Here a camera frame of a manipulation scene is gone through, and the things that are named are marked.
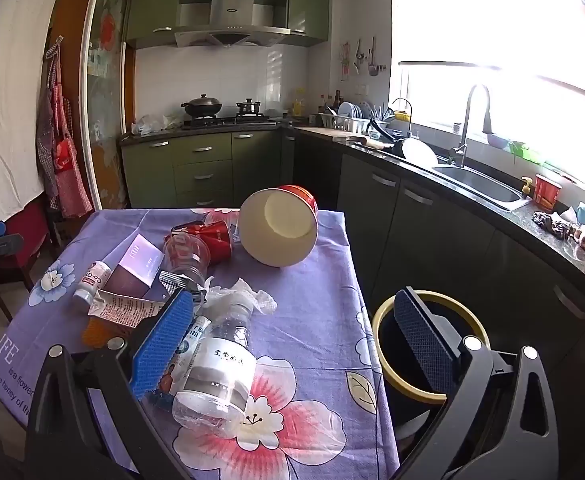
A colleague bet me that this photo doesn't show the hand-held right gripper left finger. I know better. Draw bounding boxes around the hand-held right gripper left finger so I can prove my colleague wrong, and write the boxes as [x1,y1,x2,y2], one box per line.
[25,287,196,480]

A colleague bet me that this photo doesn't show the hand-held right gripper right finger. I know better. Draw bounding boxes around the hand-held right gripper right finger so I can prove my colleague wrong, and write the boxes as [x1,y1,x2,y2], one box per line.
[393,287,559,480]

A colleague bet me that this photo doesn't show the yellow rimmed blue trash bin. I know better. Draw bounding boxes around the yellow rimmed blue trash bin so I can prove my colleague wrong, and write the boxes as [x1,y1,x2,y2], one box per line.
[372,290,490,441]

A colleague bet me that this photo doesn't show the white red carton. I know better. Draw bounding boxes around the white red carton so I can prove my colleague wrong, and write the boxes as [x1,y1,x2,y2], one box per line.
[87,290,166,328]

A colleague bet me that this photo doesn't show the clear bottle with white label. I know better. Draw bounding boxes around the clear bottle with white label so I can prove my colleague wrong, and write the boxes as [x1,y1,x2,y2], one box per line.
[172,295,257,436]

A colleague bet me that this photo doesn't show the purple cardboard box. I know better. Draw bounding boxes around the purple cardboard box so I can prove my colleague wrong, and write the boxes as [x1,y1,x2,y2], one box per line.
[103,234,166,301]

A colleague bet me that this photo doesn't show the clear plastic cup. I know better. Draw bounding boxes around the clear plastic cup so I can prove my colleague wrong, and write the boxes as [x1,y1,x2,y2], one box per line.
[163,234,209,286]

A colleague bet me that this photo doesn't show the red soda can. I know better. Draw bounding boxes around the red soda can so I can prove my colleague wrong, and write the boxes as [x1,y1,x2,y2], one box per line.
[171,220,233,266]

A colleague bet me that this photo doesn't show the red paper noodle bowl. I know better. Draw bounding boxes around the red paper noodle bowl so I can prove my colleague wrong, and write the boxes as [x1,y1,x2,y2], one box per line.
[239,184,319,267]

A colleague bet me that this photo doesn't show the wooden chair with red cushion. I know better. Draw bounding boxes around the wooden chair with red cushion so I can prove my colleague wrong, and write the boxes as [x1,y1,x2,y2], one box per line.
[0,205,56,321]

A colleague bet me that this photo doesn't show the white squeeze tube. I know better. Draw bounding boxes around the white squeeze tube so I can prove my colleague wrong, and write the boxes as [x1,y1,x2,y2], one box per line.
[157,315,210,396]

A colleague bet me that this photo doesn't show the silver foil wrapper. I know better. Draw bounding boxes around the silver foil wrapper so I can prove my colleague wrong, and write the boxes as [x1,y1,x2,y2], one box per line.
[158,270,193,296]

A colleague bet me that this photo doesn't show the crumpled white tissue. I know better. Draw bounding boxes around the crumpled white tissue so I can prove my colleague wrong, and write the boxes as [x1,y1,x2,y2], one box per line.
[192,280,278,316]

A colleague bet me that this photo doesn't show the small white plastic bottle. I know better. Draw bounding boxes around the small white plastic bottle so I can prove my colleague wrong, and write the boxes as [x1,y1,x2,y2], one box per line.
[72,261,112,308]

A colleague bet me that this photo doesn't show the dark green sink base cabinets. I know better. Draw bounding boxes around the dark green sink base cabinets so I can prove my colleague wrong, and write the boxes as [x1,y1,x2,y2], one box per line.
[292,132,585,411]

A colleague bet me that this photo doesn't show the red checked apron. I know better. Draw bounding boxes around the red checked apron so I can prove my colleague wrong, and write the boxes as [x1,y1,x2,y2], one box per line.
[36,40,93,218]

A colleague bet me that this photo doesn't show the purple floral tablecloth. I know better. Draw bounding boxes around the purple floral tablecloth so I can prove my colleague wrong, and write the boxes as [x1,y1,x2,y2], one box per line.
[0,208,400,480]

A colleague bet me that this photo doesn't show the white curtain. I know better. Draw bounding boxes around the white curtain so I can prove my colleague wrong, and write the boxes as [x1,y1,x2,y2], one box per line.
[0,0,68,226]

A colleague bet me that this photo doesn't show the steel kitchen sink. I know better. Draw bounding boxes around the steel kitchen sink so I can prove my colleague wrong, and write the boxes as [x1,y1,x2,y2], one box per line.
[432,165,532,211]

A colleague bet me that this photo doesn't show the dark crumpled rag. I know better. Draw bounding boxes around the dark crumpled rag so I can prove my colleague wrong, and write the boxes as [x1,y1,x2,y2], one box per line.
[532,211,578,238]

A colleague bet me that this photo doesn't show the green stove base cabinets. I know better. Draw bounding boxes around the green stove base cabinets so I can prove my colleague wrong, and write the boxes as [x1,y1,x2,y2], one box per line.
[122,130,298,211]

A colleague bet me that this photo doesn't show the frosted glass sliding door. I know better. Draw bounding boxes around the frosted glass sliding door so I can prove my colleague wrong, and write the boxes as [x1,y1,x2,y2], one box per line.
[80,0,136,211]

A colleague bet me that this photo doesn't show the white plate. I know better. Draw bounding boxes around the white plate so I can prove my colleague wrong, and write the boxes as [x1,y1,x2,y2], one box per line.
[401,137,439,168]

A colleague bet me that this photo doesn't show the red paper cup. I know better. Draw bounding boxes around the red paper cup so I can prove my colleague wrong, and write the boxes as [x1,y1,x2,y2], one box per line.
[535,174,563,211]

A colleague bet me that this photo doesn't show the clear plastic bags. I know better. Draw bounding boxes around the clear plastic bags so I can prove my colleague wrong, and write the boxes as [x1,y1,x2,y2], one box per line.
[132,114,183,136]

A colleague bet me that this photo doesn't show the steel kitchen faucet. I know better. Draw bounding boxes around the steel kitchen faucet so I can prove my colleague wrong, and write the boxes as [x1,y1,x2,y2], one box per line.
[449,84,493,168]

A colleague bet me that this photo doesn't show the wooden cutting board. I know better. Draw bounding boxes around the wooden cutting board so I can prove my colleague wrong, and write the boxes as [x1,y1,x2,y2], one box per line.
[299,126,373,139]

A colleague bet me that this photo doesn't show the black gas stove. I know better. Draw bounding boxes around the black gas stove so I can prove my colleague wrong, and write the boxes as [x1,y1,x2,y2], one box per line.
[182,116,277,128]

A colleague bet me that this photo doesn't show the white dish rack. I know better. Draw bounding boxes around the white dish rack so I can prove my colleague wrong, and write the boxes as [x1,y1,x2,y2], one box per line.
[319,102,388,133]

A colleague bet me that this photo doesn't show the black wok with lid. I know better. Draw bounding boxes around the black wok with lid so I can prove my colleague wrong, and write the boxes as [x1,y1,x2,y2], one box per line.
[181,94,223,120]

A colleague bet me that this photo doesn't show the green upper kitchen cabinets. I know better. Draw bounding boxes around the green upper kitchen cabinets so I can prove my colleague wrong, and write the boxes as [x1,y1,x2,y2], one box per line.
[126,0,332,50]

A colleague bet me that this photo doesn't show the kitchen window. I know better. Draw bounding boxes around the kitchen window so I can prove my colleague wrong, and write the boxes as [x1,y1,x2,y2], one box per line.
[389,0,585,196]

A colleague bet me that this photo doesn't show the steel range hood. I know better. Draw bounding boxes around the steel range hood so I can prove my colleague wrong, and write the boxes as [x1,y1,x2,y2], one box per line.
[175,0,293,48]

